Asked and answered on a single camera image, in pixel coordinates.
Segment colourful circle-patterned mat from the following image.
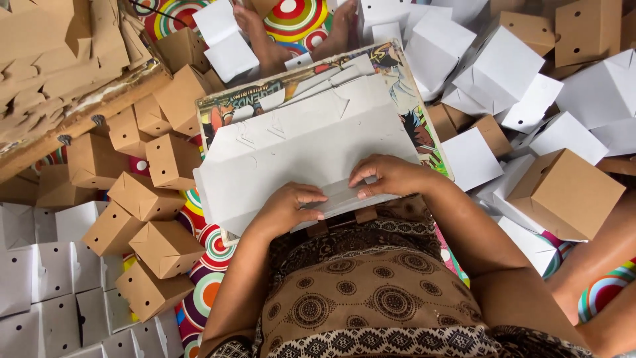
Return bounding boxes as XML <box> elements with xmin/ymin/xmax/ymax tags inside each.
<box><xmin>30</xmin><ymin>0</ymin><xmax>636</xmax><ymax>358</ymax></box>

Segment stack of white cardboard blanks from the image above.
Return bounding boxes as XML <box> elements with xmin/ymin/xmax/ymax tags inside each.
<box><xmin>231</xmin><ymin>52</ymin><xmax>398</xmax><ymax>150</ymax></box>

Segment person's right hand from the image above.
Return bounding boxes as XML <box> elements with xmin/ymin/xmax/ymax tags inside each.
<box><xmin>348</xmin><ymin>154</ymin><xmax>439</xmax><ymax>201</ymax></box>

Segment person's left hand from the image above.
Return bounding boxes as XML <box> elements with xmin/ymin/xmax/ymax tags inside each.
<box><xmin>247</xmin><ymin>181</ymin><xmax>329</xmax><ymax>240</ymax></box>

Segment heap of white cardboard boxes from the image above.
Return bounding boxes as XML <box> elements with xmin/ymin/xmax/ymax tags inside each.
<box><xmin>358</xmin><ymin>0</ymin><xmax>636</xmax><ymax>279</ymax></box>

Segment pile of flat brown cardboard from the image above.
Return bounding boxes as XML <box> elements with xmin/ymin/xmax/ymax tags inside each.
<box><xmin>0</xmin><ymin>0</ymin><xmax>161</xmax><ymax>146</ymax></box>

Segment rows of white cardboard boxes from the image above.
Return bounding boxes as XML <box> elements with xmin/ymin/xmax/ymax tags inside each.
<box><xmin>0</xmin><ymin>201</ymin><xmax>186</xmax><ymax>358</ymax></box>

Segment heap of brown cardboard boxes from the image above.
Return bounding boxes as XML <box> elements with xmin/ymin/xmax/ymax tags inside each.
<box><xmin>0</xmin><ymin>27</ymin><xmax>227</xmax><ymax>323</ymax></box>

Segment brown folded carton with holes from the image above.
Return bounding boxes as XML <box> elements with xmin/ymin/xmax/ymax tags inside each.
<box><xmin>499</xmin><ymin>11</ymin><xmax>556</xmax><ymax>57</ymax></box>
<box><xmin>555</xmin><ymin>0</ymin><xmax>623</xmax><ymax>68</ymax></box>
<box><xmin>426</xmin><ymin>102</ymin><xmax>473</xmax><ymax>144</ymax></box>
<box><xmin>469</xmin><ymin>114</ymin><xmax>514</xmax><ymax>159</ymax></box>

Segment worn wooden plank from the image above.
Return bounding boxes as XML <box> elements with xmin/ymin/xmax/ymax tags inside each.
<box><xmin>0</xmin><ymin>62</ymin><xmax>173</xmax><ymax>185</ymax></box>

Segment white folded cardboard piece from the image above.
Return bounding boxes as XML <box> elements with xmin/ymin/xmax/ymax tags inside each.
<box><xmin>204</xmin><ymin>32</ymin><xmax>260</xmax><ymax>84</ymax></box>
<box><xmin>192</xmin><ymin>0</ymin><xmax>240</xmax><ymax>48</ymax></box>

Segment brown patterned dress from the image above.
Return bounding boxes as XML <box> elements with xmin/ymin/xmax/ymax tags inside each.
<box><xmin>209</xmin><ymin>194</ymin><xmax>597</xmax><ymax>358</ymax></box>

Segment person's right foot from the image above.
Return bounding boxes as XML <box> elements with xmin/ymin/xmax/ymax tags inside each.
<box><xmin>310</xmin><ymin>0</ymin><xmax>359</xmax><ymax>61</ymax></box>

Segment colourful printed board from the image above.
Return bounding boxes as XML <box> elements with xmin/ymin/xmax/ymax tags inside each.
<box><xmin>195</xmin><ymin>40</ymin><xmax>454</xmax><ymax>248</ymax></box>

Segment large brown carton with holes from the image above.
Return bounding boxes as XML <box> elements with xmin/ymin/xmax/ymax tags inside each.
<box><xmin>506</xmin><ymin>148</ymin><xmax>627</xmax><ymax>243</ymax></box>

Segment thin black cable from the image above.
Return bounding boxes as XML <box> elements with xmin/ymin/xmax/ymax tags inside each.
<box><xmin>128</xmin><ymin>0</ymin><xmax>189</xmax><ymax>27</ymax></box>

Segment white cardboard blank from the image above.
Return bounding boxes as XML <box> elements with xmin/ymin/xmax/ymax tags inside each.
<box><xmin>193</xmin><ymin>102</ymin><xmax>422</xmax><ymax>237</ymax></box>

